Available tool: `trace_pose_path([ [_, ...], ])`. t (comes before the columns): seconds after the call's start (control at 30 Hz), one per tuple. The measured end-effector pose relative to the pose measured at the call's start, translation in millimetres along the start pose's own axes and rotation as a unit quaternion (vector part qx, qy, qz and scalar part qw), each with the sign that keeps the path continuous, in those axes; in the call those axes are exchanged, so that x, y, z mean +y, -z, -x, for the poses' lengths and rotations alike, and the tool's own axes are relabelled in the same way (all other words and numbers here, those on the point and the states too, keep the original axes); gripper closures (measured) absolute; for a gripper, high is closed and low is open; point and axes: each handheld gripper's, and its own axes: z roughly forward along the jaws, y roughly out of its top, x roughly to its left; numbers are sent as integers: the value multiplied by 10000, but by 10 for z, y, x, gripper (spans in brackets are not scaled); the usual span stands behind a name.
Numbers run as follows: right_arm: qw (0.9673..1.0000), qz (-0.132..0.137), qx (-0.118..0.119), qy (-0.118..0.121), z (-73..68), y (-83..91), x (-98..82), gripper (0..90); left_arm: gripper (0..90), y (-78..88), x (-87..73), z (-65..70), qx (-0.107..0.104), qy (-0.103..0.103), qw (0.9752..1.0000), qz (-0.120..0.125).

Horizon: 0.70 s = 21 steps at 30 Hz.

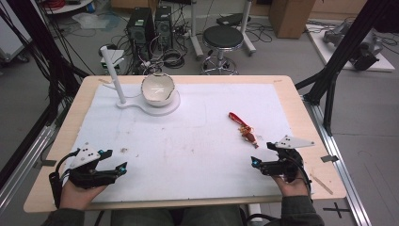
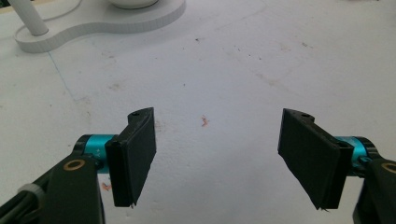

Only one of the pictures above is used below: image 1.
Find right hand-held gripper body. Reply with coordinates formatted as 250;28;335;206
259;135;316;184

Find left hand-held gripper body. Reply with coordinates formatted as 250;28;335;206
68;142;119;190

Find red strap figurine keychain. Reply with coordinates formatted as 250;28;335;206
228;111;261;150

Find white stand with pole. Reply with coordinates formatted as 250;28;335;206
99;45;183;118

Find person's left hand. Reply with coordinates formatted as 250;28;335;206
58;180;108;211

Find person's right hand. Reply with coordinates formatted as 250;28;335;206
271;174;311;199

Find thin wooden stick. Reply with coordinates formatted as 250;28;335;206
309;172;334;196

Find grey tape piece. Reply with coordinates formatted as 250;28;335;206
320;153;340;164
33;159;57;168

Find person's left leg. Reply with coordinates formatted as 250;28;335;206
109;208;177;226

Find person's leg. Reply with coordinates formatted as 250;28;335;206
109;208;177;226
180;204;245;226

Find person's right leg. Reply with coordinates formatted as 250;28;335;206
180;204;245;226

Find white foam mat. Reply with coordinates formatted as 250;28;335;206
63;82;315;203

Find white cracked egg-shaped bowl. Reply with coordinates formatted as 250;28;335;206
140;73;176;108

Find white box device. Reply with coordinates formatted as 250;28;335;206
100;49;127;75

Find white platform board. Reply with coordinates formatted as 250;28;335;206
305;23;396;73

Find black round stool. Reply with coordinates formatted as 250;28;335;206
199;24;246;76

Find white metal stand legs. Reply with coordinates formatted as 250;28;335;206
189;0;257;61

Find brown cardboard box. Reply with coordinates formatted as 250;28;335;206
268;0;316;40

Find black computer tower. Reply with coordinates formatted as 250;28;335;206
125;7;155;54
153;5;174;50

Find grey and black machine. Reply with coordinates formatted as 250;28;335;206
322;21;384;72

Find clear plastic sheet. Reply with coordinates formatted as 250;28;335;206
72;11;122;33

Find white round table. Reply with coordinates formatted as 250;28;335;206
40;0;95;15

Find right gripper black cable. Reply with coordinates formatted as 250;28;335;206
291;154;313;202

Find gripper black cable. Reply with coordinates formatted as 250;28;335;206
48;148;81;210
291;154;313;202

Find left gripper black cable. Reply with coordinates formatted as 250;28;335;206
48;148;81;210

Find aluminium rail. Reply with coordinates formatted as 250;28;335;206
0;124;56;215
302;95;373;226

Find coiled black cables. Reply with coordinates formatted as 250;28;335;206
162;48;186;70

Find black metal frame strut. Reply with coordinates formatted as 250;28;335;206
0;0;89;189
294;0;399;137

